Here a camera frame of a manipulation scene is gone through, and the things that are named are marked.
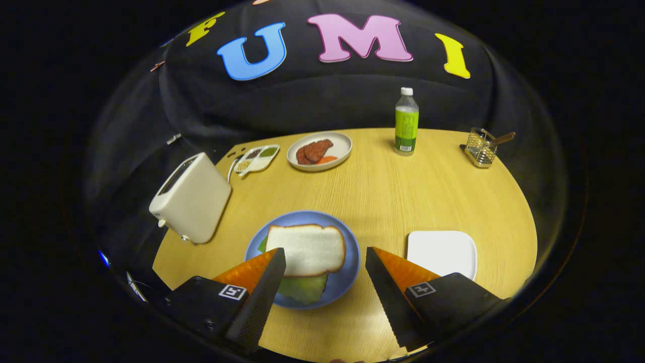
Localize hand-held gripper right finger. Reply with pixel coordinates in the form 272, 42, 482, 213
364, 246, 504, 353

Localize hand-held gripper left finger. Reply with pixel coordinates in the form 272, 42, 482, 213
158, 247, 288, 352

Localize green lettuce leaf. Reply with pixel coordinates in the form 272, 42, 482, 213
258, 234, 329, 305

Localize toasted bread slice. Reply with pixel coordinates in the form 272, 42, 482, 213
265, 224, 347, 278

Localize blue plate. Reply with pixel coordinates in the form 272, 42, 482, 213
244, 210, 361, 310

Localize white square plate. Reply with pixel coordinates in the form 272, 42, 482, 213
407, 230, 478, 281

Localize white toaster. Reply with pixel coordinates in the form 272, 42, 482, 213
149, 152, 232, 245

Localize white divided bean dish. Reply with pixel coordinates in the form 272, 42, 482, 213
233, 145, 280, 177

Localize brown meat patty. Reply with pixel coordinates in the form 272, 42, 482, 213
295, 139, 334, 166

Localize round white plate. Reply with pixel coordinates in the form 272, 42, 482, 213
287, 132, 353, 172

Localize green label drink bottle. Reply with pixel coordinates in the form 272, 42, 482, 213
394, 87, 420, 156

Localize black backdrop cloth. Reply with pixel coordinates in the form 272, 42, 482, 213
83, 0, 567, 303

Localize metal wire utensil rack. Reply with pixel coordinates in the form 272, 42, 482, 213
460, 128, 499, 168

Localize wooden handled utensil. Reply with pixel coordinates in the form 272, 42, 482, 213
486, 132, 517, 148

